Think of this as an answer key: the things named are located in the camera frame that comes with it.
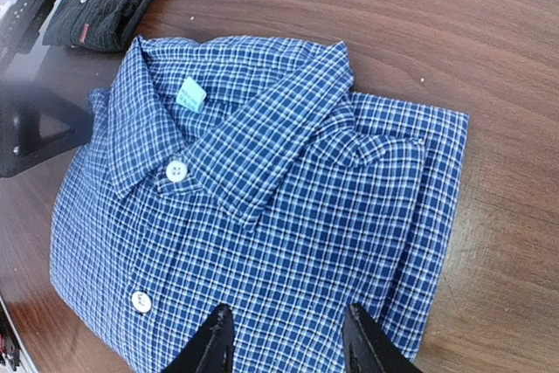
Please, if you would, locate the front aluminium rail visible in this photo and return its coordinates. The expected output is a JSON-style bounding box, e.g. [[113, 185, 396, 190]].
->
[[1, 300, 36, 373]]

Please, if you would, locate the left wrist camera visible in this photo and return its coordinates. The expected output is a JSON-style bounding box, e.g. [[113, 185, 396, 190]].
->
[[1, 0, 56, 54]]

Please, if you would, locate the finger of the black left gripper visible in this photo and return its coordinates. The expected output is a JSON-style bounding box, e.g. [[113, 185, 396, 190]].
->
[[1, 84, 93, 177]]

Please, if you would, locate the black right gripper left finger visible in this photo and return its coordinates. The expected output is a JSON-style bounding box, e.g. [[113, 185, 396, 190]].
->
[[163, 303, 235, 373]]

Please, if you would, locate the blue plaid long sleeve shirt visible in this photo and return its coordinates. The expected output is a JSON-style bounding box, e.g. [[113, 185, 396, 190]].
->
[[50, 37, 469, 372]]

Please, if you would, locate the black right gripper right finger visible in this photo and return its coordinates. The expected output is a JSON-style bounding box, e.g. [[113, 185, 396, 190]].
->
[[342, 303, 421, 373]]

